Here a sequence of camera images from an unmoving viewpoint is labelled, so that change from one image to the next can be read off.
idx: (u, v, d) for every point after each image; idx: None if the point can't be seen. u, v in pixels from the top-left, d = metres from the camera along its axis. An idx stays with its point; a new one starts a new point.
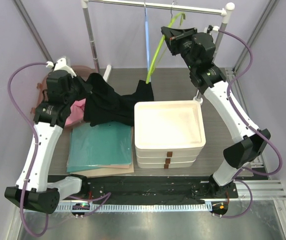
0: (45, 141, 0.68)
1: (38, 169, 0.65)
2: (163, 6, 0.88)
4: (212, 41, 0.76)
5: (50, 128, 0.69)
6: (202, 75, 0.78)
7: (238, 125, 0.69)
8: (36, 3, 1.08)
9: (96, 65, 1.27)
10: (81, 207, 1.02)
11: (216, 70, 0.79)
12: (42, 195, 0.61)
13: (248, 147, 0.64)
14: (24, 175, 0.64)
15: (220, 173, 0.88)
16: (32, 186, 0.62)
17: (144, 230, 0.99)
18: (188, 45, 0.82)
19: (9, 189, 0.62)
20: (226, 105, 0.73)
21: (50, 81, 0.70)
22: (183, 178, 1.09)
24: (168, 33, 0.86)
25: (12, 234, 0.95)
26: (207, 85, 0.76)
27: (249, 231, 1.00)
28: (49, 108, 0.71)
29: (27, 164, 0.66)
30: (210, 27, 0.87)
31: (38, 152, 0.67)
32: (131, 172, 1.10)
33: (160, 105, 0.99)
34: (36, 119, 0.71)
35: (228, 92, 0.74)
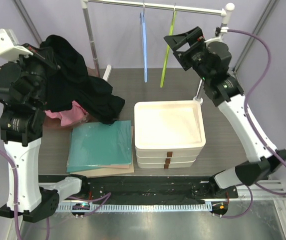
0: (22, 162, 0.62)
1: (23, 191, 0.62)
2: (167, 6, 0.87)
4: (227, 50, 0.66)
5: (24, 148, 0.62)
6: (218, 87, 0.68)
7: (255, 145, 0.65)
8: (36, 3, 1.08)
9: (96, 65, 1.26)
10: (81, 207, 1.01)
11: (233, 81, 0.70)
12: (36, 214, 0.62)
13: (264, 170, 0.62)
14: (12, 198, 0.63)
15: (223, 178, 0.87)
16: (24, 208, 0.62)
17: (144, 231, 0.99)
18: (198, 57, 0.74)
19: (3, 211, 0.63)
20: (243, 122, 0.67)
21: (0, 91, 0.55)
22: (183, 178, 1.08)
24: (172, 42, 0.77)
25: (12, 234, 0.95)
26: (223, 99, 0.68)
27: (249, 231, 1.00)
28: (14, 123, 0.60)
29: (11, 187, 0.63)
30: (217, 30, 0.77)
31: (18, 175, 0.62)
32: (131, 172, 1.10)
33: (160, 105, 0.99)
34: (4, 136, 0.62)
35: (246, 108, 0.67)
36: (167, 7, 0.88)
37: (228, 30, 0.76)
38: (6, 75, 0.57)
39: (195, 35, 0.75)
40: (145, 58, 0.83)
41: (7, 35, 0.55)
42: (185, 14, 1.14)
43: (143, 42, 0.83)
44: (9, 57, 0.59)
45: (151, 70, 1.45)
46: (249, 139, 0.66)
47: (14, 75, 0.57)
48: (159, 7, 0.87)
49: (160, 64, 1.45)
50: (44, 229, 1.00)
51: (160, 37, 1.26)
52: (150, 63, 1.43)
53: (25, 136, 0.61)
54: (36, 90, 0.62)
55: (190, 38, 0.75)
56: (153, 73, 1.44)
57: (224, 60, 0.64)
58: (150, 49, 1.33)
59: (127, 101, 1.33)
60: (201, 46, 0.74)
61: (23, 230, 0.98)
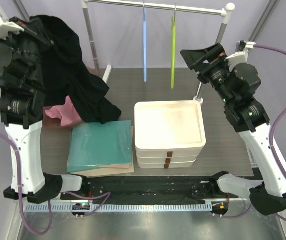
0: (24, 145, 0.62)
1: (27, 173, 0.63)
2: (167, 6, 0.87)
4: (256, 75, 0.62)
5: (25, 131, 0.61)
6: (242, 113, 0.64)
7: (278, 181, 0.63)
8: (36, 3, 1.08)
9: (96, 65, 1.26)
10: (81, 207, 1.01)
11: (259, 108, 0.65)
12: (41, 196, 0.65)
13: (285, 208, 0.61)
14: (15, 180, 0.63)
15: (229, 185, 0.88)
16: (28, 190, 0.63)
17: (144, 231, 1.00)
18: (218, 76, 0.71)
19: (6, 193, 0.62)
20: (267, 155, 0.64)
21: None
22: (183, 178, 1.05)
24: (189, 59, 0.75)
25: (12, 234, 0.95)
26: (248, 128, 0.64)
27: (249, 231, 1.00)
28: (14, 106, 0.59)
29: (14, 169, 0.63)
30: (241, 43, 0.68)
31: (21, 157, 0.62)
32: (131, 172, 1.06)
33: (160, 105, 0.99)
34: (4, 119, 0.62)
35: (272, 140, 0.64)
36: (167, 7, 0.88)
37: (254, 45, 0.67)
38: None
39: (215, 52, 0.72)
40: (145, 57, 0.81)
41: None
42: (186, 14, 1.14)
43: (143, 41, 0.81)
44: None
45: (151, 70, 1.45)
46: (272, 174, 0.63)
47: (6, 57, 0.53)
48: (160, 7, 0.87)
49: (160, 64, 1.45)
50: (44, 229, 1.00)
51: (160, 38, 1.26)
52: (149, 63, 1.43)
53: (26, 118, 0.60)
54: (32, 71, 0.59)
55: (210, 56, 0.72)
56: (153, 73, 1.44)
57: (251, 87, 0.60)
58: (150, 49, 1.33)
59: (127, 101, 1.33)
60: (222, 64, 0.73)
61: (23, 230, 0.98)
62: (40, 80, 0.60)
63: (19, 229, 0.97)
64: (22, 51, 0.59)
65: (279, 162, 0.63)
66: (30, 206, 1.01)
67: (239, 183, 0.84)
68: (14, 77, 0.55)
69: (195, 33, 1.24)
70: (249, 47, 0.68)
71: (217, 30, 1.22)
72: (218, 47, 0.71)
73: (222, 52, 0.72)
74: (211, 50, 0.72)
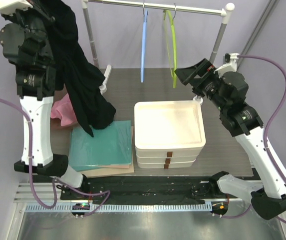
0: (37, 117, 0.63)
1: (37, 145, 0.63)
2: (167, 6, 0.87)
4: (243, 79, 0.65)
5: (39, 103, 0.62)
6: (236, 117, 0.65)
7: (276, 182, 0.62)
8: None
9: (97, 65, 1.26)
10: (81, 207, 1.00)
11: (252, 112, 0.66)
12: (49, 169, 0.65)
13: (284, 209, 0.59)
14: (26, 152, 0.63)
15: (229, 188, 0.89)
16: (38, 162, 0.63)
17: (144, 231, 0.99)
18: (210, 87, 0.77)
19: (17, 165, 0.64)
20: (263, 157, 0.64)
21: (10, 55, 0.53)
22: (183, 178, 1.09)
24: (182, 75, 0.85)
25: (12, 234, 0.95)
26: (243, 132, 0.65)
27: (249, 231, 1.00)
28: (30, 79, 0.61)
29: (26, 141, 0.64)
30: (227, 57, 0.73)
31: (33, 129, 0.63)
32: (131, 172, 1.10)
33: (160, 105, 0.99)
34: (20, 92, 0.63)
35: (266, 142, 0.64)
36: (167, 7, 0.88)
37: (239, 55, 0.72)
38: (11, 39, 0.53)
39: (203, 67, 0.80)
40: (143, 57, 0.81)
41: None
42: (186, 13, 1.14)
43: (142, 40, 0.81)
44: (6, 11, 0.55)
45: (151, 70, 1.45)
46: (269, 175, 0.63)
47: (19, 36, 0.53)
48: (160, 7, 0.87)
49: (161, 64, 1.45)
50: (45, 230, 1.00)
51: (160, 38, 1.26)
52: (150, 63, 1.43)
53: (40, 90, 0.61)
54: (42, 46, 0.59)
55: (199, 71, 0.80)
56: (153, 73, 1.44)
57: (239, 90, 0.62)
58: (150, 49, 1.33)
59: (127, 101, 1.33)
60: (213, 76, 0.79)
61: (23, 230, 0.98)
62: (51, 55, 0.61)
63: (19, 229, 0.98)
64: (29, 27, 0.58)
65: (276, 163, 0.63)
66: (30, 206, 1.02)
67: (240, 185, 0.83)
68: (27, 54, 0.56)
69: (195, 33, 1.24)
70: (235, 58, 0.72)
71: (217, 30, 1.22)
72: (205, 63, 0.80)
73: (211, 65, 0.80)
74: (199, 65, 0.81)
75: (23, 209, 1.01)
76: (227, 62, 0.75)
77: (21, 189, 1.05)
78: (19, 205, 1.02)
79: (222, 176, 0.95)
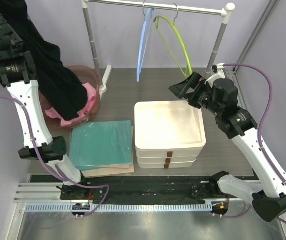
0: (29, 100, 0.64)
1: (38, 126, 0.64)
2: (167, 6, 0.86)
4: (233, 84, 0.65)
5: (27, 86, 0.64)
6: (230, 120, 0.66)
7: (273, 181, 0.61)
8: (37, 3, 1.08)
9: (96, 66, 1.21)
10: (81, 207, 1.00)
11: (246, 115, 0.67)
12: (55, 145, 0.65)
13: (284, 208, 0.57)
14: (27, 136, 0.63)
15: (229, 188, 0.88)
16: (42, 141, 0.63)
17: (144, 230, 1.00)
18: (204, 97, 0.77)
19: (22, 150, 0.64)
20: (259, 157, 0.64)
21: None
22: (183, 178, 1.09)
24: (176, 91, 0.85)
25: (12, 234, 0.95)
26: (238, 133, 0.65)
27: (249, 231, 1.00)
28: (13, 66, 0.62)
29: (24, 126, 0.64)
30: (214, 68, 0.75)
31: (29, 112, 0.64)
32: (131, 172, 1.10)
33: (158, 105, 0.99)
34: (5, 81, 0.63)
35: (261, 142, 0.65)
36: (167, 8, 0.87)
37: (224, 64, 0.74)
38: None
39: (194, 79, 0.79)
40: (140, 58, 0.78)
41: None
42: (185, 13, 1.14)
43: (141, 41, 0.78)
44: None
45: (151, 70, 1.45)
46: (266, 175, 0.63)
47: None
48: (160, 7, 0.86)
49: (161, 64, 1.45)
50: (45, 230, 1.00)
51: (160, 38, 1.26)
52: (150, 63, 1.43)
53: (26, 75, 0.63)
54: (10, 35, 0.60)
55: (191, 83, 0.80)
56: (152, 73, 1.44)
57: (230, 92, 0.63)
58: (150, 49, 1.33)
59: (127, 101, 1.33)
60: (204, 87, 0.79)
61: (23, 230, 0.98)
62: (21, 40, 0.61)
63: (19, 229, 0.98)
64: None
65: (271, 162, 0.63)
66: (30, 206, 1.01)
67: (240, 186, 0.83)
68: (5, 51, 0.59)
69: (195, 33, 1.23)
70: (220, 68, 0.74)
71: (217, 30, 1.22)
72: (194, 75, 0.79)
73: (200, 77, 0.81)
74: (189, 79, 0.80)
75: (23, 210, 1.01)
76: (214, 72, 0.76)
77: (21, 189, 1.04)
78: (19, 205, 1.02)
79: (222, 176, 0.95)
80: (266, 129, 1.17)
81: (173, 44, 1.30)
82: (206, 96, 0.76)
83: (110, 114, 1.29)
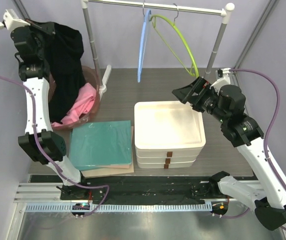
0: (39, 92, 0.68)
1: (41, 113, 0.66)
2: (168, 6, 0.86)
4: (240, 92, 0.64)
5: (39, 81, 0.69)
6: (237, 128, 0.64)
7: (278, 192, 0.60)
8: (37, 3, 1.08)
9: (96, 66, 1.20)
10: (81, 207, 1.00)
11: (253, 123, 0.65)
12: (53, 133, 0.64)
13: None
14: (30, 122, 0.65)
15: (231, 191, 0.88)
16: (42, 127, 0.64)
17: (144, 230, 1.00)
18: (209, 103, 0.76)
19: (21, 138, 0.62)
20: (265, 168, 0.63)
21: (17, 45, 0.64)
22: (183, 178, 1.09)
24: (180, 95, 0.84)
25: (12, 234, 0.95)
26: (244, 143, 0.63)
27: (249, 231, 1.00)
28: (32, 67, 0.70)
29: (29, 114, 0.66)
30: (220, 71, 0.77)
31: (36, 101, 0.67)
32: (131, 172, 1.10)
33: (159, 105, 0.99)
34: (22, 77, 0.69)
35: (267, 152, 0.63)
36: (167, 7, 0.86)
37: (231, 70, 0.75)
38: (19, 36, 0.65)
39: (199, 84, 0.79)
40: (142, 51, 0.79)
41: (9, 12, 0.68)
42: (185, 14, 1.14)
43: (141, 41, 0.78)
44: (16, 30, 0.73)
45: (151, 70, 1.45)
46: (271, 185, 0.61)
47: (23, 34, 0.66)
48: (160, 7, 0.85)
49: (160, 64, 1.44)
50: (45, 230, 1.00)
51: (160, 37, 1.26)
52: (149, 63, 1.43)
53: (40, 73, 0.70)
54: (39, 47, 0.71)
55: (196, 88, 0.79)
56: (152, 73, 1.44)
57: (237, 100, 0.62)
58: (150, 49, 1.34)
59: (127, 101, 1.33)
60: (209, 92, 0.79)
61: (23, 230, 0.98)
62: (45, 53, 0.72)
63: (19, 229, 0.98)
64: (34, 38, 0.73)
65: (277, 173, 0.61)
66: (30, 206, 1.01)
67: (240, 189, 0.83)
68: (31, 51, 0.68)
69: (195, 33, 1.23)
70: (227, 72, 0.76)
71: (217, 30, 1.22)
72: (199, 80, 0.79)
73: (205, 82, 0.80)
74: (195, 84, 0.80)
75: (23, 210, 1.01)
76: (220, 76, 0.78)
77: (21, 189, 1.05)
78: (19, 205, 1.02)
79: (224, 178, 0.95)
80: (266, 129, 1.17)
81: (173, 44, 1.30)
82: (212, 103, 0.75)
83: (110, 115, 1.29)
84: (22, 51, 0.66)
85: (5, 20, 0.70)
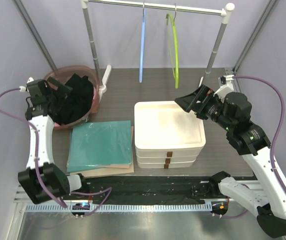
0: (43, 127, 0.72)
1: (43, 147, 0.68)
2: (167, 6, 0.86)
4: (246, 99, 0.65)
5: (44, 117, 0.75)
6: (243, 137, 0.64)
7: (283, 203, 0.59)
8: (37, 3, 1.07)
9: (96, 66, 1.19)
10: (81, 207, 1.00)
11: (260, 131, 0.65)
12: (56, 168, 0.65)
13: None
14: (32, 157, 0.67)
15: (231, 194, 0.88)
16: (44, 161, 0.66)
17: (144, 230, 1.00)
18: (213, 111, 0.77)
19: (22, 172, 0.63)
20: (271, 179, 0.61)
21: (31, 86, 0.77)
22: (183, 178, 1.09)
24: (183, 104, 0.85)
25: (12, 234, 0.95)
26: (250, 152, 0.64)
27: (249, 230, 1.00)
28: (38, 107, 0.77)
29: (32, 149, 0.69)
30: (222, 79, 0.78)
31: (40, 135, 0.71)
32: (131, 172, 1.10)
33: (160, 105, 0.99)
34: (28, 115, 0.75)
35: (274, 163, 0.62)
36: (167, 7, 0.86)
37: (234, 77, 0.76)
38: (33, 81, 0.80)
39: (203, 92, 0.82)
40: (141, 58, 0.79)
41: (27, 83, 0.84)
42: (185, 13, 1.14)
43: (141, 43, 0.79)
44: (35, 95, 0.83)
45: (151, 69, 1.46)
46: (277, 196, 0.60)
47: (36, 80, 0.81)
48: (160, 7, 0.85)
49: (161, 64, 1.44)
50: (45, 229, 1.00)
51: (159, 37, 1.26)
52: (149, 63, 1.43)
53: (46, 111, 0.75)
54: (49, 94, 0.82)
55: (199, 97, 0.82)
56: (152, 73, 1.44)
57: (243, 108, 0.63)
58: (150, 49, 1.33)
59: (127, 101, 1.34)
60: (213, 99, 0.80)
61: (23, 230, 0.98)
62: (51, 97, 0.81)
63: (19, 229, 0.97)
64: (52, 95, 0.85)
65: (283, 184, 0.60)
66: (30, 206, 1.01)
67: (240, 192, 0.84)
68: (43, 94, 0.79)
69: (195, 33, 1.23)
70: (229, 79, 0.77)
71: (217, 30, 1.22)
72: (202, 87, 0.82)
73: (209, 90, 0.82)
74: (199, 91, 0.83)
75: (23, 209, 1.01)
76: (223, 84, 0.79)
77: (21, 189, 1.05)
78: (18, 205, 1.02)
79: (224, 178, 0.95)
80: (266, 129, 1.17)
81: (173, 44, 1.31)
82: (216, 110, 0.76)
83: (110, 114, 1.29)
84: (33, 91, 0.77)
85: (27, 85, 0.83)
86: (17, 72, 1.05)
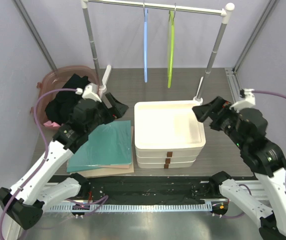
0: (53, 159, 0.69)
1: (33, 181, 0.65)
2: (167, 6, 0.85)
4: (261, 117, 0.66)
5: (62, 150, 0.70)
6: (260, 156, 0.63)
7: None
8: (37, 3, 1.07)
9: (97, 66, 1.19)
10: (81, 207, 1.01)
11: (278, 152, 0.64)
12: (26, 209, 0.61)
13: None
14: (20, 182, 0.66)
15: (234, 201, 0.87)
16: (21, 196, 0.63)
17: (144, 231, 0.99)
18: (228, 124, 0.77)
19: (2, 190, 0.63)
20: (284, 201, 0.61)
21: (77, 109, 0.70)
22: (183, 178, 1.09)
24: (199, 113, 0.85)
25: (11, 234, 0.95)
26: (266, 174, 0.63)
27: (249, 230, 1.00)
28: (70, 132, 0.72)
29: (26, 174, 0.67)
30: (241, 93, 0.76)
31: (43, 166, 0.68)
32: (131, 172, 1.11)
33: (160, 105, 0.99)
34: (55, 136, 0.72)
35: None
36: (167, 7, 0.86)
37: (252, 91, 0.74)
38: (86, 103, 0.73)
39: (218, 104, 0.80)
40: (145, 57, 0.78)
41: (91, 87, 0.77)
42: (185, 13, 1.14)
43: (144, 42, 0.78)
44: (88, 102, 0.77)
45: (151, 70, 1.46)
46: None
47: (89, 103, 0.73)
48: (160, 7, 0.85)
49: (161, 64, 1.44)
50: (44, 229, 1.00)
51: (159, 37, 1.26)
52: (149, 63, 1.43)
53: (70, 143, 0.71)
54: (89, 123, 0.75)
55: (213, 108, 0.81)
56: (152, 73, 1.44)
57: (258, 127, 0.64)
58: (150, 49, 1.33)
59: (127, 101, 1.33)
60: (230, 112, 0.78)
61: (23, 230, 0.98)
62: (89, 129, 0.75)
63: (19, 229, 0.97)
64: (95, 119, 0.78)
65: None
66: None
67: (240, 196, 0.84)
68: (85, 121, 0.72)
69: (195, 32, 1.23)
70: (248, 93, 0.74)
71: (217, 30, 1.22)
72: (217, 98, 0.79)
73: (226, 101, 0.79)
74: (213, 103, 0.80)
75: None
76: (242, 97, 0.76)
77: None
78: None
79: (225, 181, 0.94)
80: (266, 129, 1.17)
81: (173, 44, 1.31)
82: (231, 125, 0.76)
83: None
84: (77, 116, 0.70)
85: (85, 89, 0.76)
86: (17, 73, 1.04)
